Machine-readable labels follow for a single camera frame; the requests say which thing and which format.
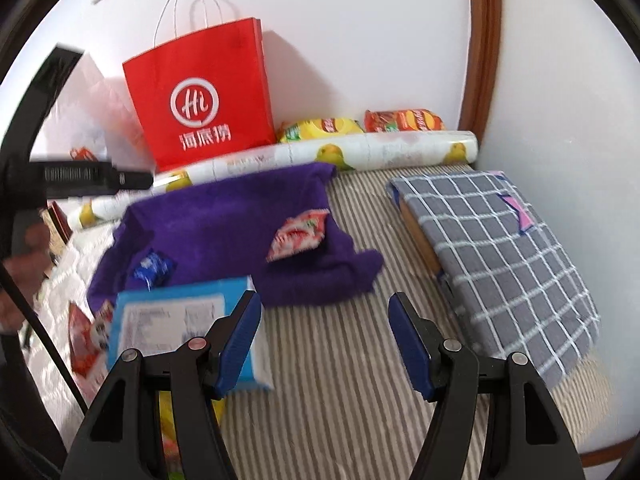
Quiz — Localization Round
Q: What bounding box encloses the wooden door frame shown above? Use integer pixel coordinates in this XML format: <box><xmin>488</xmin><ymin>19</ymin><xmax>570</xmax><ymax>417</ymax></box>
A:
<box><xmin>459</xmin><ymin>0</ymin><xmax>502</xmax><ymax>133</ymax></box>

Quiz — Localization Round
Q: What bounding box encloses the red white snack packet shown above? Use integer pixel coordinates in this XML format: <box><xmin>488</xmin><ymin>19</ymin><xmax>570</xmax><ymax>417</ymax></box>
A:
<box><xmin>265</xmin><ymin>209</ymin><xmax>330</xmax><ymax>263</ymax></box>

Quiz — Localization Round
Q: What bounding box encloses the brown printed box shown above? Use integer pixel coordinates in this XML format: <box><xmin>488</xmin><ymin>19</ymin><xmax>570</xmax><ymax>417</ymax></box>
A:
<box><xmin>42</xmin><ymin>201</ymin><xmax>70</xmax><ymax>266</ymax></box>

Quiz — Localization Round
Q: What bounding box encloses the black cable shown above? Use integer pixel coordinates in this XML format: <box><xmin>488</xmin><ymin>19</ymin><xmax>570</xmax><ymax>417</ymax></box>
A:
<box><xmin>0</xmin><ymin>260</ymin><xmax>88</xmax><ymax>418</ymax></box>

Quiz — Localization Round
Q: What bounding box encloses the brown wooden board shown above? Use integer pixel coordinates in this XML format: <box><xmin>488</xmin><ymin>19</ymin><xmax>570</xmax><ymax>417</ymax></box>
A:
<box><xmin>400</xmin><ymin>200</ymin><xmax>442</xmax><ymax>273</ymax></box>

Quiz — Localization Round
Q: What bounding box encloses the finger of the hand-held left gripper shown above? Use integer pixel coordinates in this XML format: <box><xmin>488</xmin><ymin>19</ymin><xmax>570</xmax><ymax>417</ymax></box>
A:
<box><xmin>30</xmin><ymin>159</ymin><xmax>153</xmax><ymax>197</ymax></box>

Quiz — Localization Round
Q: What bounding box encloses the yellow snack packet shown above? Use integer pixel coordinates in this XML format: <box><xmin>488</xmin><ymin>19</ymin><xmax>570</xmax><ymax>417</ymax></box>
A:
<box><xmin>158</xmin><ymin>387</ymin><xmax>226</xmax><ymax>480</ymax></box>

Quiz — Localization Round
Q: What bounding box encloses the white plastic shopping bag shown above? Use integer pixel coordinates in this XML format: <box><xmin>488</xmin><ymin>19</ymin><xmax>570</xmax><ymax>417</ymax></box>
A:
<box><xmin>35</xmin><ymin>52</ymin><xmax>151</xmax><ymax>171</ymax></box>

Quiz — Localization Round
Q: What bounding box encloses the red paper shopping bag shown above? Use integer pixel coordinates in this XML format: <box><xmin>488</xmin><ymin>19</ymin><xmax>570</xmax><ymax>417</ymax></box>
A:
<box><xmin>122</xmin><ymin>0</ymin><xmax>276</xmax><ymax>171</ymax></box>

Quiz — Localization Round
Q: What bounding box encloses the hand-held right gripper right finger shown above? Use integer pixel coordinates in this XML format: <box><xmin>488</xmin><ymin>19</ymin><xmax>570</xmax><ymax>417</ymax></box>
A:
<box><xmin>387</xmin><ymin>291</ymin><xmax>586</xmax><ymax>480</ymax></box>

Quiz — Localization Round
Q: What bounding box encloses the grey checked cloth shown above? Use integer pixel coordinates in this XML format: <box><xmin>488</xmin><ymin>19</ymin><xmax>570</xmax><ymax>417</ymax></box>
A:
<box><xmin>386</xmin><ymin>170</ymin><xmax>601</xmax><ymax>386</ymax></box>

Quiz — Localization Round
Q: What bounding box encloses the person's left hand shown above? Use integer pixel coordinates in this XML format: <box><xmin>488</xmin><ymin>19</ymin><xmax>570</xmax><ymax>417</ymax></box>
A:
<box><xmin>0</xmin><ymin>222</ymin><xmax>53</xmax><ymax>333</ymax></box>

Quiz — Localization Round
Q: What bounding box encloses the light blue tissue pack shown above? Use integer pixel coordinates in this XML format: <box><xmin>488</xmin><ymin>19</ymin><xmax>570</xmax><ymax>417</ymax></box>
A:
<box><xmin>107</xmin><ymin>276</ymin><xmax>275</xmax><ymax>392</ymax></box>

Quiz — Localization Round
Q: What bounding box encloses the striped bed quilt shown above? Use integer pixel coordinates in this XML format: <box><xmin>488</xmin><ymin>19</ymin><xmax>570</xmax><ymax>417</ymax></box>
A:
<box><xmin>20</xmin><ymin>162</ymin><xmax>621</xmax><ymax>480</ymax></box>

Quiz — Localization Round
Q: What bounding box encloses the purple towel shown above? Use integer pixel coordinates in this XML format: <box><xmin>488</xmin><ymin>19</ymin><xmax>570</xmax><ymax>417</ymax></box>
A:
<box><xmin>87</xmin><ymin>162</ymin><xmax>386</xmax><ymax>313</ymax></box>

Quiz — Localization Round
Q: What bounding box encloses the yellow chip bag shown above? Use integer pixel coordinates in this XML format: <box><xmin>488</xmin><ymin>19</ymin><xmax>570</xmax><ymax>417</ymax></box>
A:
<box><xmin>277</xmin><ymin>117</ymin><xmax>366</xmax><ymax>143</ymax></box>

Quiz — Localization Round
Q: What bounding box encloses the dark red snack packet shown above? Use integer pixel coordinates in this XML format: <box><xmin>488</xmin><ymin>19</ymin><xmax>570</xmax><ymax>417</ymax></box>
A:
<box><xmin>67</xmin><ymin>301</ymin><xmax>98</xmax><ymax>377</ymax></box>

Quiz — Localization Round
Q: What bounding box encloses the blue snack packet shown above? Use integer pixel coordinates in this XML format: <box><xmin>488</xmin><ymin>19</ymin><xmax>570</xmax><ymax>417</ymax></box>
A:
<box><xmin>131</xmin><ymin>251</ymin><xmax>177</xmax><ymax>290</ymax></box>

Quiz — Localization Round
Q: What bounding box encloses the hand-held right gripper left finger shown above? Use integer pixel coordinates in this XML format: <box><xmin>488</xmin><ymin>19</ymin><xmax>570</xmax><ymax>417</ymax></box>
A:
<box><xmin>60</xmin><ymin>290</ymin><xmax>263</xmax><ymax>480</ymax></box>

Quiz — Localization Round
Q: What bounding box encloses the orange chip bag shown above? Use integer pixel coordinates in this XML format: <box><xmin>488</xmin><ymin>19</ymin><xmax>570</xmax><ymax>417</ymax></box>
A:
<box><xmin>364</xmin><ymin>109</ymin><xmax>445</xmax><ymax>133</ymax></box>

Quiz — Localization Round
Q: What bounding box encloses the lemon print paper roll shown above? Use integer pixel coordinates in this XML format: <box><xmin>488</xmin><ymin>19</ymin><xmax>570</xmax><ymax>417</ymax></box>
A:
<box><xmin>67</xmin><ymin>130</ymin><xmax>478</xmax><ymax>231</ymax></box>

